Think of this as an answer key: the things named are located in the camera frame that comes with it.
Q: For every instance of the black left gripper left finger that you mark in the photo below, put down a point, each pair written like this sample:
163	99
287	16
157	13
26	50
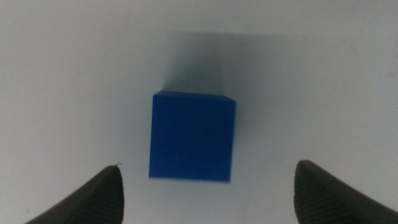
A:
96	199

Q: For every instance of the blue cube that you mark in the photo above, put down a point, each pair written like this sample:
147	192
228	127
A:
191	138

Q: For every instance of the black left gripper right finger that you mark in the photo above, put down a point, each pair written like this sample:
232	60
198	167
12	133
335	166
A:
320	196

